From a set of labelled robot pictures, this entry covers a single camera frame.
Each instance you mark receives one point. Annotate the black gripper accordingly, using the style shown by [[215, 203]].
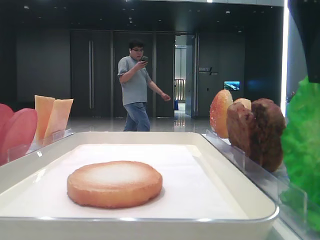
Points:
[[306, 15]]

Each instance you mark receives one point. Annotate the green lettuce leaf picked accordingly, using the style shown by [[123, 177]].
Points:
[[301, 148]]

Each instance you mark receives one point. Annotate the front brown meat patty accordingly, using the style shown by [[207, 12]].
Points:
[[265, 134]]

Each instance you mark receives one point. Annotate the brown meat patty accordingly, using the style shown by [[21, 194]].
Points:
[[265, 134], [240, 122]]

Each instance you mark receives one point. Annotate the rear brown meat patty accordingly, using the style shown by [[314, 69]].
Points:
[[240, 122]]

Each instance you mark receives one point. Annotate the right orange cheese slice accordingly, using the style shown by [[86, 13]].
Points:
[[58, 120]]

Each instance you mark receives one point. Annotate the orange cheese slice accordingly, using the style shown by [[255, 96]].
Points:
[[58, 120], [43, 107]]

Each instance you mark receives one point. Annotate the round bread slice in tray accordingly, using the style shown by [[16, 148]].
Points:
[[114, 184]]

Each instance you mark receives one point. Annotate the left orange cheese slice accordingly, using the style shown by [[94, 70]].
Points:
[[43, 107]]

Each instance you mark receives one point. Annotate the front red tomato slice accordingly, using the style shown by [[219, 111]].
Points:
[[22, 132]]

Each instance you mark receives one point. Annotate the red tomato slice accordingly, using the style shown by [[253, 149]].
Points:
[[6, 114], [22, 132]]

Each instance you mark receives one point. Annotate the rear red tomato slice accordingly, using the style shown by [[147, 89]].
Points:
[[6, 114]]

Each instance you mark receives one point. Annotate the man in grey shirt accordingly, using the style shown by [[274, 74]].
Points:
[[134, 80]]

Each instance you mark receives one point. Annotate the clear acrylic holder right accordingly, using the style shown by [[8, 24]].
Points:
[[250, 162]]

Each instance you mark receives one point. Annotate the clear acrylic holder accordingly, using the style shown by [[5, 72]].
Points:
[[22, 150], [250, 162]]

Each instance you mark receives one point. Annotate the white rectangular tray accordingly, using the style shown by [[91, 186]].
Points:
[[204, 195]]

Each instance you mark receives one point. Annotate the clear acrylic holder left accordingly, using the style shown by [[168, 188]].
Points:
[[22, 150]]

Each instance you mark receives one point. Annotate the wall display screen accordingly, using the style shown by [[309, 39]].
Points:
[[231, 85]]

